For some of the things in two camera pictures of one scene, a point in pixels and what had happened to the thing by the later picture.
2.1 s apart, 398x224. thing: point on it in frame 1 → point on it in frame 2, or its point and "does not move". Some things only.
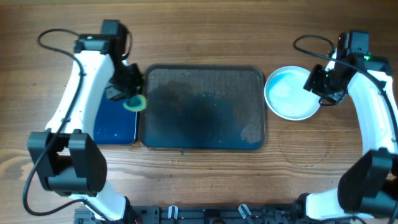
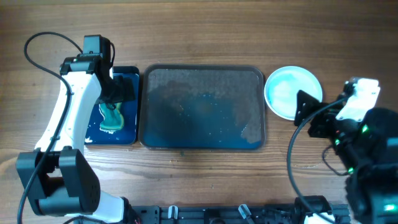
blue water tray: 113,124 does not move
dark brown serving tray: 203,107 does not move
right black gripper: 319,86 → 319,120
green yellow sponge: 137,102 → 113,118
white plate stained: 286,96 does not move
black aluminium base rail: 197,214 does not move
